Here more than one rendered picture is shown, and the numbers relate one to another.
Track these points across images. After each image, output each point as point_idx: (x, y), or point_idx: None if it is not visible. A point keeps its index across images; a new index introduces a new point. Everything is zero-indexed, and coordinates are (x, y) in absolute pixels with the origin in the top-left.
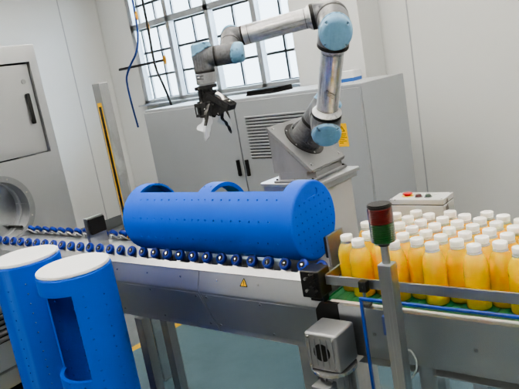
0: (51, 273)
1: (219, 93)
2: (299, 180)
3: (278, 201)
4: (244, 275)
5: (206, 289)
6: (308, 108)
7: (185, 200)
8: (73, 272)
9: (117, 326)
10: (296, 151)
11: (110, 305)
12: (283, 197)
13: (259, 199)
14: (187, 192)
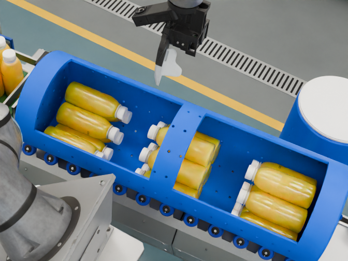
0: (346, 87)
1: (161, 9)
2: (50, 67)
3: (78, 57)
4: None
5: None
6: (15, 170)
7: (223, 116)
8: (318, 84)
9: None
10: (59, 190)
11: (284, 126)
12: (71, 55)
13: (104, 68)
14: (226, 120)
